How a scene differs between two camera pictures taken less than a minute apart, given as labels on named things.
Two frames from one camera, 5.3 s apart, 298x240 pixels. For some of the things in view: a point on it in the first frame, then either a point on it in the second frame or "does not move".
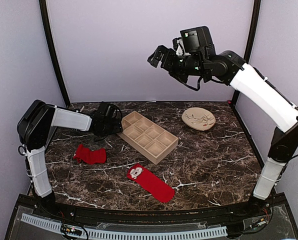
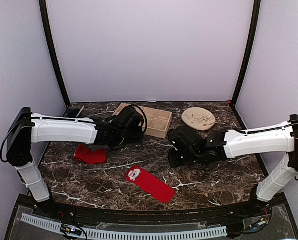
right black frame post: (257, 5) does not move
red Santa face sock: (138, 174) does not move
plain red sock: (83, 153) does not move
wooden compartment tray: (151, 140) → (158, 121)
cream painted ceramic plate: (199, 118) does not move
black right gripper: (167, 63) → (174, 162)
